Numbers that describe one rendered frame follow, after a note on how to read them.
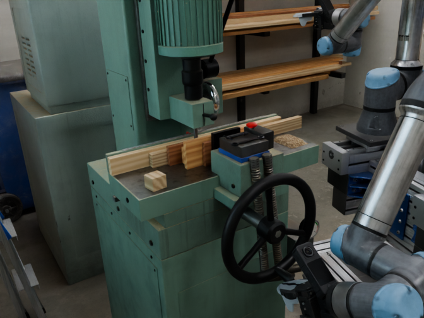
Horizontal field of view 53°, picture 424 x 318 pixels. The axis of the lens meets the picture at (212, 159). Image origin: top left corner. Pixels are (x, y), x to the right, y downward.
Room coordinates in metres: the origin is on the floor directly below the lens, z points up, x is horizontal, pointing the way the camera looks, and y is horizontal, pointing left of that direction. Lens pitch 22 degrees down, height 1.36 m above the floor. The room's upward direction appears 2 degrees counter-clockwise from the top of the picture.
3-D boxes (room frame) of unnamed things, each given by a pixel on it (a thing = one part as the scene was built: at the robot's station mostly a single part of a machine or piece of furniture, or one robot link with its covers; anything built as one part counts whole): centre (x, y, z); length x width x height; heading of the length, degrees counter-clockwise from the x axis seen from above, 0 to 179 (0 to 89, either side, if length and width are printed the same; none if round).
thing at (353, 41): (1.86, -0.61, 1.12); 0.11 x 0.08 x 0.11; 121
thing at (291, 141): (1.25, -0.25, 0.91); 0.10 x 0.07 x 0.02; 32
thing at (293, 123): (1.25, -0.07, 0.92); 0.56 x 0.02 x 0.04; 122
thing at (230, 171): (1.03, -0.09, 0.92); 0.15 x 0.13 x 0.09; 122
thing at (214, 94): (1.35, 0.01, 1.02); 0.12 x 0.03 x 0.12; 32
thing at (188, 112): (1.19, 0.05, 1.03); 0.14 x 0.07 x 0.09; 32
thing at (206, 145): (1.14, -0.05, 0.93); 0.18 x 0.01 x 0.07; 122
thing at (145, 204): (1.11, -0.05, 0.87); 0.61 x 0.30 x 0.06; 122
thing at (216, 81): (1.42, 0.01, 1.02); 0.09 x 0.07 x 0.12; 122
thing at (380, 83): (1.58, -0.65, 0.98); 0.13 x 0.12 x 0.14; 121
